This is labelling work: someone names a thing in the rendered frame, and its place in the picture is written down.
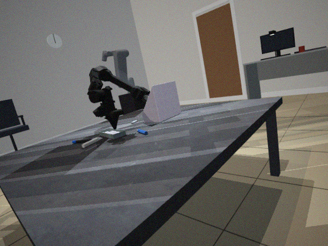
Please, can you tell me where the white cylinder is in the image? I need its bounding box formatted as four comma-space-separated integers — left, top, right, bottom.
81, 138, 98, 148

